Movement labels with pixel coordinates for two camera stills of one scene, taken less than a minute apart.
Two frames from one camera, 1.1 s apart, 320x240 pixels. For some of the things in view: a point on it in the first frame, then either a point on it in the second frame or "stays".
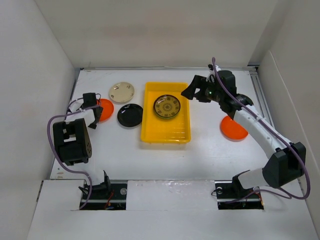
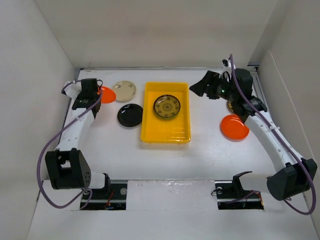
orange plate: (231, 130) stays
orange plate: (108, 109) → (108, 95)
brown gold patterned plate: (166, 106) stays
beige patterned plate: (121, 92) stays
